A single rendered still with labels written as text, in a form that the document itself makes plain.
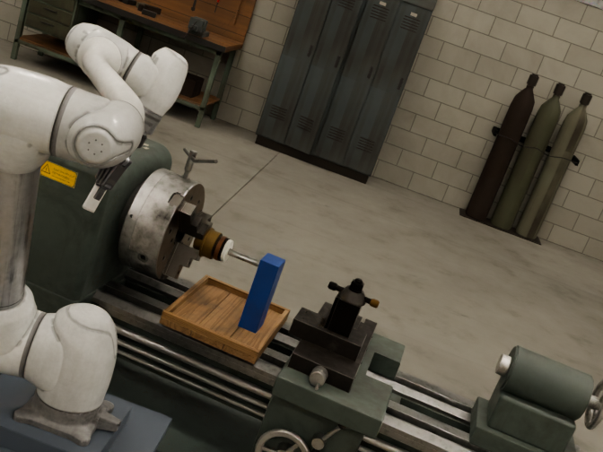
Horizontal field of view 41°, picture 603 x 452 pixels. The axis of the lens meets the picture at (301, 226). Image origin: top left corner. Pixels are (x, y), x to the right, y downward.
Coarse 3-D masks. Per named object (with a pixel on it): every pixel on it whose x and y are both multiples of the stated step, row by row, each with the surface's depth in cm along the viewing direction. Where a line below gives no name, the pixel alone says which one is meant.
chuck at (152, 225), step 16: (176, 176) 239; (160, 192) 231; (176, 192) 232; (192, 192) 238; (144, 208) 229; (160, 208) 229; (176, 208) 229; (144, 224) 228; (160, 224) 228; (176, 224) 235; (144, 240) 229; (160, 240) 228; (176, 240) 246; (160, 256) 232; (144, 272) 238; (160, 272) 238
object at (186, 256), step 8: (176, 248) 241; (184, 248) 240; (192, 248) 240; (176, 256) 240; (184, 256) 240; (192, 256) 240; (200, 256) 243; (168, 264) 240; (176, 264) 240; (184, 264) 240; (168, 272) 240; (176, 272) 240
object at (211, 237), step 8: (208, 232) 238; (216, 232) 240; (200, 240) 239; (208, 240) 238; (216, 240) 238; (224, 240) 239; (200, 248) 238; (208, 248) 238; (216, 248) 237; (208, 256) 239; (216, 256) 238
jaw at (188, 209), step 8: (176, 200) 231; (184, 208) 231; (192, 208) 232; (184, 216) 232; (192, 216) 233; (200, 216) 236; (184, 224) 235; (192, 224) 234; (200, 224) 237; (184, 232) 239; (192, 232) 237; (200, 232) 236
